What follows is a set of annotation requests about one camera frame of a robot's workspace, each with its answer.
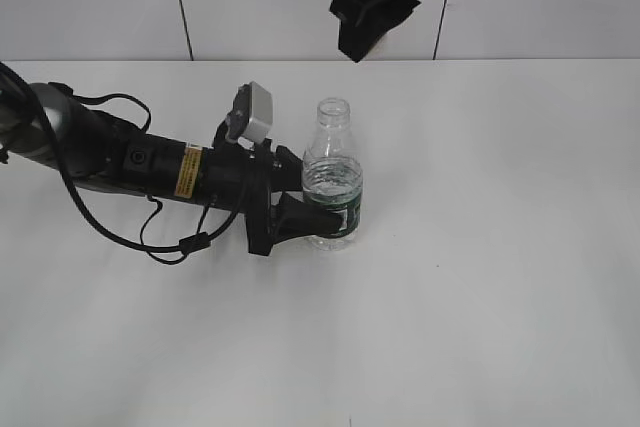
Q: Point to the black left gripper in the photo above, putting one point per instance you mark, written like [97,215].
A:
[245,184]

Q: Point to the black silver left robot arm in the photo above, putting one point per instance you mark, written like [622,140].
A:
[46,122]

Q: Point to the clear green-label water bottle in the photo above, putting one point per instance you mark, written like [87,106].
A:
[332,177]

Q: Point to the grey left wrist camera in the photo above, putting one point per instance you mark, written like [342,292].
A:
[251,116]

